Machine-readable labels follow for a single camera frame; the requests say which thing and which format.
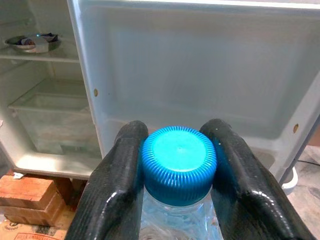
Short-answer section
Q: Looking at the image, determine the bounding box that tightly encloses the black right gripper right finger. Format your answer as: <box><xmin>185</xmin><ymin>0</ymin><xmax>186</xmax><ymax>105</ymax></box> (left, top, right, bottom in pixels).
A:
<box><xmin>199</xmin><ymin>118</ymin><xmax>318</xmax><ymax>240</ymax></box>

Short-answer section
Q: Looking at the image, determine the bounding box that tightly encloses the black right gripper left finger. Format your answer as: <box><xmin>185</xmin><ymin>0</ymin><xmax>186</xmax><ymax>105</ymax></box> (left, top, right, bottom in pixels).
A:
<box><xmin>66</xmin><ymin>120</ymin><xmax>150</xmax><ymax>240</ymax></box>

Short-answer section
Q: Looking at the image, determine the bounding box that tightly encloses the clear water bottle blue cap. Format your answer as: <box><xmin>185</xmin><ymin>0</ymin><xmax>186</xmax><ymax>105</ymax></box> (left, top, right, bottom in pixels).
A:
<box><xmin>138</xmin><ymin>126</ymin><xmax>224</xmax><ymax>240</ymax></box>

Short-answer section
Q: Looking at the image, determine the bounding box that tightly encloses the white fridge cabinet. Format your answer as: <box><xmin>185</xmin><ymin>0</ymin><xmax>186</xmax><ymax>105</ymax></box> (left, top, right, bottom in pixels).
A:
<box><xmin>0</xmin><ymin>0</ymin><xmax>106</xmax><ymax>180</ymax></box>

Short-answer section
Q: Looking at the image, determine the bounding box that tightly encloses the white fridge door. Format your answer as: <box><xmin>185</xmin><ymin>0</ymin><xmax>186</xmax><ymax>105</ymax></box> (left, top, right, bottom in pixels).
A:
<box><xmin>66</xmin><ymin>0</ymin><xmax>320</xmax><ymax>186</ymax></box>

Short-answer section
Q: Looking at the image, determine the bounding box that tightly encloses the glass fridge shelf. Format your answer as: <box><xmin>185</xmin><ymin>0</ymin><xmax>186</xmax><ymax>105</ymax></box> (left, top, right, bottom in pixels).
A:
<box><xmin>0</xmin><ymin>44</ymin><xmax>80</xmax><ymax>64</ymax></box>

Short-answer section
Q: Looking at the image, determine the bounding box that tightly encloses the white round plastic base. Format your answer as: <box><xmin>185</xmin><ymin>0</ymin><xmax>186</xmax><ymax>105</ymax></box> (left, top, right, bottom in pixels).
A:
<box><xmin>281</xmin><ymin>167</ymin><xmax>300</xmax><ymax>196</ymax></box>

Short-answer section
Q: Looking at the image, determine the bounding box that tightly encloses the red brick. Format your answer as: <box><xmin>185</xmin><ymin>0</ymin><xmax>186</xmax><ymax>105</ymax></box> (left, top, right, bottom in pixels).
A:
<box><xmin>2</xmin><ymin>194</ymin><xmax>68</xmax><ymax>227</ymax></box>
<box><xmin>0</xmin><ymin>174</ymin><xmax>57</xmax><ymax>208</ymax></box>

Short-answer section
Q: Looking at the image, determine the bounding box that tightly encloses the clear crisper drawer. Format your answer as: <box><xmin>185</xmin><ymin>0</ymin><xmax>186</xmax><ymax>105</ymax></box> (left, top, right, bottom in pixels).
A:
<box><xmin>8</xmin><ymin>93</ymin><xmax>101</xmax><ymax>156</ymax></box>

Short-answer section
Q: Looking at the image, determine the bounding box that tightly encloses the printed brown cardboard box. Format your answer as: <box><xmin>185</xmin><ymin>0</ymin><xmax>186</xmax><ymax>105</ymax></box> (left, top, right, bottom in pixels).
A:
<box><xmin>0</xmin><ymin>207</ymin><xmax>76</xmax><ymax>240</ymax></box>

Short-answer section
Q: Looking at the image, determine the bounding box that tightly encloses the steel bowl with packets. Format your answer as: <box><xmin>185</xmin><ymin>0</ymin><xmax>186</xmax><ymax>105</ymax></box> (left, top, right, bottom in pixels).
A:
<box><xmin>4</xmin><ymin>32</ymin><xmax>63</xmax><ymax>54</ymax></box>

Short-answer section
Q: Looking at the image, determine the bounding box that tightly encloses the thin black floor cable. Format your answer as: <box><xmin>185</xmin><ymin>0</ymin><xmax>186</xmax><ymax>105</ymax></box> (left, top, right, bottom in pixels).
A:
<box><xmin>298</xmin><ymin>159</ymin><xmax>320</xmax><ymax>166</ymax></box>

